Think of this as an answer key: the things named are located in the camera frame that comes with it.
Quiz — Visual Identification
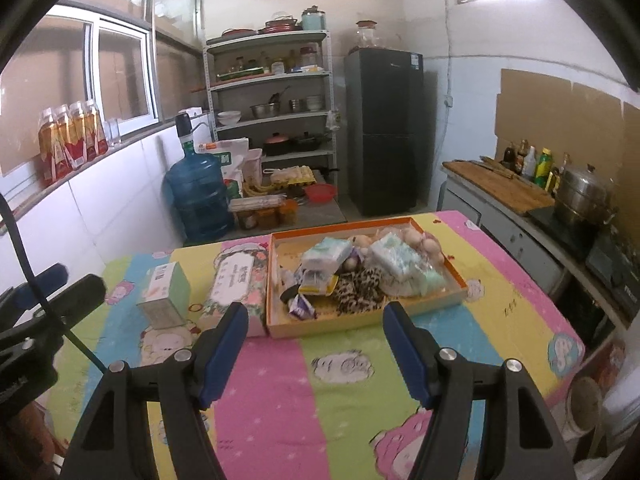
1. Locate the egg tray with eggs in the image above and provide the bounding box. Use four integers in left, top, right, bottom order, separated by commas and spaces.
270, 166, 317, 185

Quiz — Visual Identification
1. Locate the blue water jug with pump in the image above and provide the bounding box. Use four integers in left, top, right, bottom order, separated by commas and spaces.
164, 114, 236, 243

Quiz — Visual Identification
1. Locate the grey kitchen cabinet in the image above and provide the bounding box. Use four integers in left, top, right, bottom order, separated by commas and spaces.
437, 165, 631, 331

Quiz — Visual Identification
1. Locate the green yellow bottle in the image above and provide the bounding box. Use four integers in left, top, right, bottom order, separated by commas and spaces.
534, 147, 553, 188

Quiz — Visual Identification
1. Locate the colourful cartoon printed blanket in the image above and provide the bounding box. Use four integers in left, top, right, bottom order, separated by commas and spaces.
45, 210, 586, 480

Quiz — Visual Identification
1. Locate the white flour sack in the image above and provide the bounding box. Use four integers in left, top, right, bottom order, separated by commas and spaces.
197, 137, 251, 181

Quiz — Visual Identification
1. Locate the wooden cutting board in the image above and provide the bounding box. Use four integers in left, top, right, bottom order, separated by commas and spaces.
442, 160, 556, 216

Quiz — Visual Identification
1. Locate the floral tissue box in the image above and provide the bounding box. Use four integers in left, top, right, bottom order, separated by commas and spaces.
200, 251, 271, 338

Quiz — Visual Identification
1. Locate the black induction cooker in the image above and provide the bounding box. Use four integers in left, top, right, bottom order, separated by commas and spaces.
527, 207, 601, 256

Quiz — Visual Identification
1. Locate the red lidded pan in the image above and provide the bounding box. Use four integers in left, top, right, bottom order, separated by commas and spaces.
264, 12, 300, 35

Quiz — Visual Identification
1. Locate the steel steamer pot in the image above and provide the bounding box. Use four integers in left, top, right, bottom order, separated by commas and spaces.
554, 164, 618, 228

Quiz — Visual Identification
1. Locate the black cable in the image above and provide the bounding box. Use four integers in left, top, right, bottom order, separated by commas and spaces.
0, 194, 108, 376

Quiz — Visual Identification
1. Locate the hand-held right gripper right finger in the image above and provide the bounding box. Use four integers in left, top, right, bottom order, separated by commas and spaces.
382, 301, 576, 480

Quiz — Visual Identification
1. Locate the kitchen knife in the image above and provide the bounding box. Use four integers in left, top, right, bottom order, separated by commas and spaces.
480, 156, 516, 179

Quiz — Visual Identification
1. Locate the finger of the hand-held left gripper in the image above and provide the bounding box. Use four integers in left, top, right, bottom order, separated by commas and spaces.
27, 274, 107, 333
0, 262, 68, 311

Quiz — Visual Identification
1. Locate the grey metal shelf rack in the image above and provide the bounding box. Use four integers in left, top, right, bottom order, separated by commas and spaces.
202, 30, 338, 196

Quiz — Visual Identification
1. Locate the green patterned tissue pack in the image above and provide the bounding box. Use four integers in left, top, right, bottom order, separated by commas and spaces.
372, 237, 423, 281

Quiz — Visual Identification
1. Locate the low grey table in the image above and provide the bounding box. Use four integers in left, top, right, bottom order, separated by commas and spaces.
235, 180, 348, 228

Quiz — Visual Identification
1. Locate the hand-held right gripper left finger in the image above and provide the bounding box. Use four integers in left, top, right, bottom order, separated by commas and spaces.
60, 302, 250, 480

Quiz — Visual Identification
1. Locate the black refrigerator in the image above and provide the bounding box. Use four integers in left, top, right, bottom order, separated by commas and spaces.
344, 48, 425, 217

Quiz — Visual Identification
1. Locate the black wok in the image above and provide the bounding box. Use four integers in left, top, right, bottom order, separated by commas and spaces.
292, 131, 333, 153

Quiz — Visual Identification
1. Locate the glass jar red lid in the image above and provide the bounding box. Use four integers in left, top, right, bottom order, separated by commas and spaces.
355, 20, 383, 51

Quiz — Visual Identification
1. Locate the pale blue tissue pack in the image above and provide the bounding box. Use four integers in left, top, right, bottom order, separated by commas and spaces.
300, 237, 353, 273

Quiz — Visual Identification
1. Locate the teddy bear pink dress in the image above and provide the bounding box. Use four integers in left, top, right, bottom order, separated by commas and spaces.
400, 227, 446, 266

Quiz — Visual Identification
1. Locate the teal canister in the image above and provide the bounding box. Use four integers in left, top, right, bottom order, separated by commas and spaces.
301, 6, 327, 32

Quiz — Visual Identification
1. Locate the pink plastic bag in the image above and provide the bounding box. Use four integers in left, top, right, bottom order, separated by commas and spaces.
243, 148, 264, 186

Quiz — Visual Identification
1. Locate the leopard print cloth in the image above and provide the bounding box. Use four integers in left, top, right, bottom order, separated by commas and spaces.
332, 267, 386, 316

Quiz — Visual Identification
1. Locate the small white green box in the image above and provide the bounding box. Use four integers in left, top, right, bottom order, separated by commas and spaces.
137, 261, 192, 330

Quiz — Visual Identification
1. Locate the white frame sliding window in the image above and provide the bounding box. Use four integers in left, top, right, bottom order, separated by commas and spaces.
0, 5, 161, 176

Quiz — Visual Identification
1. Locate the gold cardboard box orange rim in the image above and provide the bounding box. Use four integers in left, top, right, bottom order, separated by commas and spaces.
265, 216, 469, 338

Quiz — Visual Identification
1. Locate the cardboard wall panel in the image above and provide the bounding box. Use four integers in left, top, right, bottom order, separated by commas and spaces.
620, 102, 640, 231
495, 68, 573, 161
570, 82, 626, 171

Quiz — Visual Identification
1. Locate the black gas stove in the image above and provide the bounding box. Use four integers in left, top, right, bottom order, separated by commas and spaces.
585, 235, 640, 311

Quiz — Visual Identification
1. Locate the black pot red lid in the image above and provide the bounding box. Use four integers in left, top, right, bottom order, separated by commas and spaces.
263, 132, 292, 157

